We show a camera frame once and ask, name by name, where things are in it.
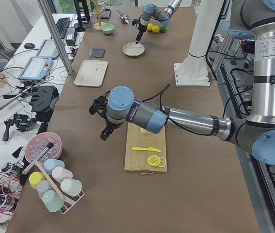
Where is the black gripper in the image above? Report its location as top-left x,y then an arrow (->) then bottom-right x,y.
132,18 -> 145,44
89,91 -> 122,141

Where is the cream round plate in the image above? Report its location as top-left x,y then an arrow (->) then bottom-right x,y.
122,42 -> 145,57

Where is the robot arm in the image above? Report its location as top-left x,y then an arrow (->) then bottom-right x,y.
89,0 -> 275,165
132,0 -> 182,44

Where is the cream rectangular tray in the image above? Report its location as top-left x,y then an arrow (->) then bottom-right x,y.
74,60 -> 108,87

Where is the yellow lemon outer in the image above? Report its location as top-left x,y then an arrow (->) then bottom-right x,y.
146,23 -> 153,32

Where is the yellow lemon near lime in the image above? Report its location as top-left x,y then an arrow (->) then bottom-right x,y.
151,25 -> 160,33

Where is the metal scoop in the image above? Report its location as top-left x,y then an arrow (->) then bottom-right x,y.
117,10 -> 130,24

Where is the green lime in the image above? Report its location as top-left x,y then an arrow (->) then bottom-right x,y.
160,25 -> 167,33

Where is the mint green bowl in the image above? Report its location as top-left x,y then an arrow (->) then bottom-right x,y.
101,23 -> 114,35

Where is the yellow plastic knife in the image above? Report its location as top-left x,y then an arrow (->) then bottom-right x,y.
131,146 -> 161,152

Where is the bamboo cutting board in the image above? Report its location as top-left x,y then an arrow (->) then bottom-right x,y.
124,123 -> 167,174

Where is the wooden cup tree stand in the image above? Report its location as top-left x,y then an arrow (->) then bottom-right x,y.
91,0 -> 105,31

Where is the grey folded cloth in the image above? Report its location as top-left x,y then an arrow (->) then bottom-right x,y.
89,48 -> 105,58

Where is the metal muddler black tip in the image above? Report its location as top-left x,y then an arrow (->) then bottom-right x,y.
22,142 -> 54,175

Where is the lemon slice front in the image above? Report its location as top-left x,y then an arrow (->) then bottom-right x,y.
147,155 -> 161,166

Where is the lemon slice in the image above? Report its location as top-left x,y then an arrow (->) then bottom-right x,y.
157,157 -> 167,167
147,155 -> 161,166

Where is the pink cup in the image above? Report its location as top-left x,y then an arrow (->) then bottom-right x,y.
51,166 -> 73,183

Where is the white cup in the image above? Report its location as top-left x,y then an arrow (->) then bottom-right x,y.
60,179 -> 82,197

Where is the blue cup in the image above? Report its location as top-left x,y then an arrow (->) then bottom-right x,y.
44,159 -> 65,175

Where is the lemon slice back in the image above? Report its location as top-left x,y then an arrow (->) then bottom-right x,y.
157,157 -> 167,167

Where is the pink bowl of ice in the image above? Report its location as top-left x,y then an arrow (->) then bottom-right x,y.
25,132 -> 63,164

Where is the white cup rack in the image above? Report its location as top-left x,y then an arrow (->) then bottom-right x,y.
59,191 -> 85,214

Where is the black keyboard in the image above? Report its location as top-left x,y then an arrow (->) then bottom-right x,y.
56,17 -> 70,39

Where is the grey cup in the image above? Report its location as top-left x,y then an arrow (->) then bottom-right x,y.
36,180 -> 53,199

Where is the yellow cup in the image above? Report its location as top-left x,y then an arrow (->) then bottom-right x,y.
29,171 -> 46,189

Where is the mint cup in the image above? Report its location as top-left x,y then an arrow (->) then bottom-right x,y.
42,190 -> 64,213

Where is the teach pendant far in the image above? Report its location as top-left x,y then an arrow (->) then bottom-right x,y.
36,39 -> 59,59

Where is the teach pendant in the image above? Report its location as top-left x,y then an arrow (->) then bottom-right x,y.
18,56 -> 52,81
36,39 -> 59,59

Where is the teach pendant near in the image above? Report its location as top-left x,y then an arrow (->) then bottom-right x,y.
18,56 -> 52,81

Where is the black computer mouse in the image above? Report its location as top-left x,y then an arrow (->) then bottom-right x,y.
24,42 -> 35,49

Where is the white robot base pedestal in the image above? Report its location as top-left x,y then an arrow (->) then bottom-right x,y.
174,0 -> 225,86

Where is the aluminium frame post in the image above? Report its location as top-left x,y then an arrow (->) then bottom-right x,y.
37,0 -> 73,75

